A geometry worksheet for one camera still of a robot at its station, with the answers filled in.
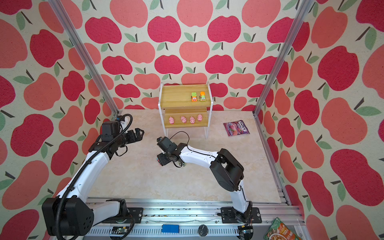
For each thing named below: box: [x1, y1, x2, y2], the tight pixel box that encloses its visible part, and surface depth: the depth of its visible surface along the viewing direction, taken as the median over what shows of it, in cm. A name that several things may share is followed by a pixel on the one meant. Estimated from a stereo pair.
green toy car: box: [191, 92, 198, 102], surface depth 82 cm
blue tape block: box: [161, 224, 180, 233], surface depth 72 cm
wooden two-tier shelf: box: [158, 81, 214, 140], surface depth 86 cm
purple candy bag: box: [223, 120, 250, 137], surface depth 110 cm
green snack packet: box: [263, 217, 302, 240], surface depth 70 cm
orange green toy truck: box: [199, 91, 206, 102], surface depth 82 cm
